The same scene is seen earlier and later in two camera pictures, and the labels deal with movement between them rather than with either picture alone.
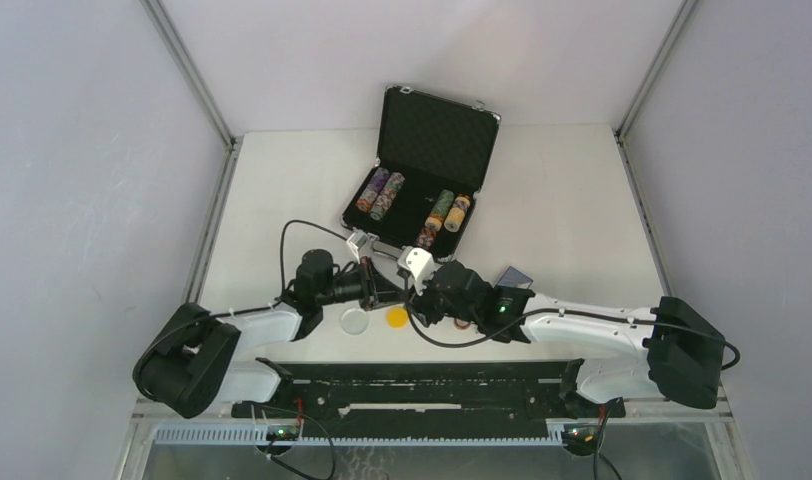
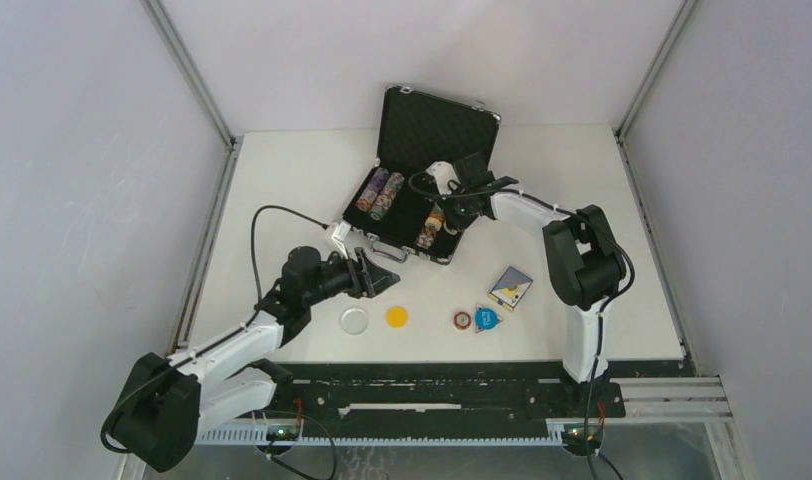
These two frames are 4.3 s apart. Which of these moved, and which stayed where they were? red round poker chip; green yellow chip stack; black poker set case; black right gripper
Moved: black right gripper
Stayed: black poker set case; red round poker chip; green yellow chip stack
